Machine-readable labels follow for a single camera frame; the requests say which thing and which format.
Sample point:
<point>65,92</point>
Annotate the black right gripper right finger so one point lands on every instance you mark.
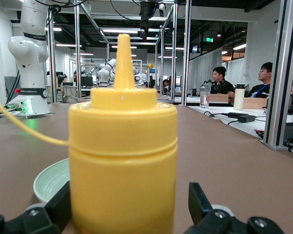
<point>210,221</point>

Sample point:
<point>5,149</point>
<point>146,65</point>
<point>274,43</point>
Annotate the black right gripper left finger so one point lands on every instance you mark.
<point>39,219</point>

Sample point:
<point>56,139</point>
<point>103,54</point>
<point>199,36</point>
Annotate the yellow squeeze bottle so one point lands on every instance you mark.
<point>122,158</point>

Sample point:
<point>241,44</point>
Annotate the grey background robot arm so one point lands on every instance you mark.
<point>105,73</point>

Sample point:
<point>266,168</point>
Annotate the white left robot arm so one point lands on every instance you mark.
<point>27,61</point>

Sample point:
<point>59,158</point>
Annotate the mint green plate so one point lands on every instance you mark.
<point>48,180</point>

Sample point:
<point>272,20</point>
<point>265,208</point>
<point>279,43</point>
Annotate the black power adapter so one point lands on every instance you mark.
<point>244,117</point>

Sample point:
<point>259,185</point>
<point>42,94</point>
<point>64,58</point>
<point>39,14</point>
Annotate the small cardboard box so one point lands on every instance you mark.
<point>218,98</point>

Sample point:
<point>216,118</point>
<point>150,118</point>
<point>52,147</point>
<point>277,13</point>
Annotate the clear shaker bottle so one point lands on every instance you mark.
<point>204,97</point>

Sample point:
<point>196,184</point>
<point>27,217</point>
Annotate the wide cardboard box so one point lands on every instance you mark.
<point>255,103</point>

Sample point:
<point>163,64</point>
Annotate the white thermos flask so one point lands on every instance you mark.
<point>238,97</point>

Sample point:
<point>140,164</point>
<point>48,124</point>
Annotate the white office chair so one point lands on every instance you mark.
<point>69,93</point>

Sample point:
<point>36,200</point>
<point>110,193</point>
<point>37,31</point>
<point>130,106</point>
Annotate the seated man black shirt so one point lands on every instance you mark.
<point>221,85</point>

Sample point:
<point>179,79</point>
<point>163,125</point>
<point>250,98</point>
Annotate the seated man with glasses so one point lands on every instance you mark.
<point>261,87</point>

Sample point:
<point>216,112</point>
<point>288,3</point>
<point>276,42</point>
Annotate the green exit sign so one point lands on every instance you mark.
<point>209,39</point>

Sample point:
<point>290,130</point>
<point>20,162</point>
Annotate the silver post foot bracket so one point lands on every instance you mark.
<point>271,145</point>

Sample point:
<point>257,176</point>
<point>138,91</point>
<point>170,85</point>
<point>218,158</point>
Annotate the aluminium cell frame post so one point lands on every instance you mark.
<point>77,61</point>
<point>186,61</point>

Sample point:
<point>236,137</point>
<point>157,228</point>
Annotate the aluminium camera post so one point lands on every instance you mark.
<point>280,73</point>

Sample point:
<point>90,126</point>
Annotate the black overhead camera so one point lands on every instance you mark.
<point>146,9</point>

